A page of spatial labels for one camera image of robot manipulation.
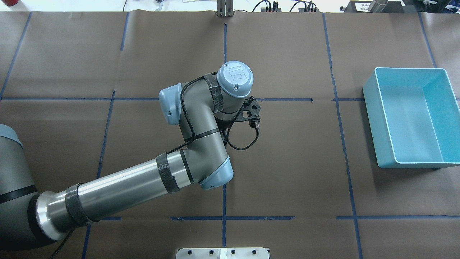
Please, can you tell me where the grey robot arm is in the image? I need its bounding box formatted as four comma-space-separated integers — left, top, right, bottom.
0, 61, 254, 250

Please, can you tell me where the light blue plastic bin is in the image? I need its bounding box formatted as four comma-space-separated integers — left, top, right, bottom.
362, 67, 460, 168

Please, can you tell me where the red cylinder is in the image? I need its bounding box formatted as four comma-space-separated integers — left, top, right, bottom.
1, 0, 19, 7

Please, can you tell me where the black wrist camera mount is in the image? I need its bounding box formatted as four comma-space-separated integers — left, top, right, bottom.
231, 96, 261, 130

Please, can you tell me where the left black braided cable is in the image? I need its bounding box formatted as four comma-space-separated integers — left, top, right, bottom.
169, 74, 261, 151

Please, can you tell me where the aluminium frame post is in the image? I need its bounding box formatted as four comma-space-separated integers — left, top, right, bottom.
216, 0, 235, 17

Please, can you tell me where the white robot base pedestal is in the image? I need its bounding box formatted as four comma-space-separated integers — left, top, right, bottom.
175, 247, 271, 259

